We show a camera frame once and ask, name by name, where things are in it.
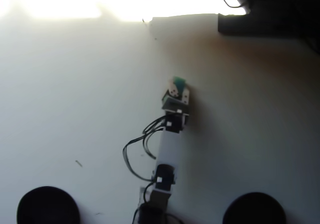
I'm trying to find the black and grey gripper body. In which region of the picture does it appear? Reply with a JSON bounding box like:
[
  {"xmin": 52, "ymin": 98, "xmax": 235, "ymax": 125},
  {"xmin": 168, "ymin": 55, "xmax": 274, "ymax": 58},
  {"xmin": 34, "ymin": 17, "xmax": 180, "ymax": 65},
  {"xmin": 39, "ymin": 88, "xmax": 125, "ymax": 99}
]
[{"xmin": 161, "ymin": 89, "xmax": 191, "ymax": 115}]

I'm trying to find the thin dark cable loop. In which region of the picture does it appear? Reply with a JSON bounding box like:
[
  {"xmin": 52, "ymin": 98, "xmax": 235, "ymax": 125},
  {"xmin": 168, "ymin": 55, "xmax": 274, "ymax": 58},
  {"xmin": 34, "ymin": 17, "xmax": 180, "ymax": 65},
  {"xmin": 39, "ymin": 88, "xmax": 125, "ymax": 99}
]
[{"xmin": 221, "ymin": 0, "xmax": 248, "ymax": 9}]

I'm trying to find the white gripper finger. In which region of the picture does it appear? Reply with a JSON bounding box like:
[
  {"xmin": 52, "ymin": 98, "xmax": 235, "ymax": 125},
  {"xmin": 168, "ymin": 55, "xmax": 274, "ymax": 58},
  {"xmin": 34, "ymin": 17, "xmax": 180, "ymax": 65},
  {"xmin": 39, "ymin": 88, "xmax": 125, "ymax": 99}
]
[
  {"xmin": 167, "ymin": 77, "xmax": 181, "ymax": 98},
  {"xmin": 181, "ymin": 87, "xmax": 192, "ymax": 105}
]

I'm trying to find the dark rectangular box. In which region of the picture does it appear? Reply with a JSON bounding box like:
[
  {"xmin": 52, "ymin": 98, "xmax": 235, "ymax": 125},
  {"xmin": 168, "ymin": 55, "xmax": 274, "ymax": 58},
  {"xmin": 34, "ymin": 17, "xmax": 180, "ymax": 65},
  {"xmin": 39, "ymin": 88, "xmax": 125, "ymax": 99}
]
[{"xmin": 217, "ymin": 12, "xmax": 305, "ymax": 36}]

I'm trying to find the dark base cable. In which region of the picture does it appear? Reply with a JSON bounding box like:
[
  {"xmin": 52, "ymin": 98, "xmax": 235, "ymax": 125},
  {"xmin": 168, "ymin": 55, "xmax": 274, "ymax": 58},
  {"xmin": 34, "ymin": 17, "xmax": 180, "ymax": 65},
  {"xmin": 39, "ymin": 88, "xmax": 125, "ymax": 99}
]
[{"xmin": 131, "ymin": 208, "xmax": 186, "ymax": 224}]

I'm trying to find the black round bowl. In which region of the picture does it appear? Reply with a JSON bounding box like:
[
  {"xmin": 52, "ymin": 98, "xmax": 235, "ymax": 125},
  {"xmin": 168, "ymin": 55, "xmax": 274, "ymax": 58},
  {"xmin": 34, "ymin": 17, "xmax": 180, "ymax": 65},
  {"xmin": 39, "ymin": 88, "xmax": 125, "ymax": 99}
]
[
  {"xmin": 222, "ymin": 192, "xmax": 287, "ymax": 224},
  {"xmin": 16, "ymin": 186, "xmax": 81, "ymax": 224}
]

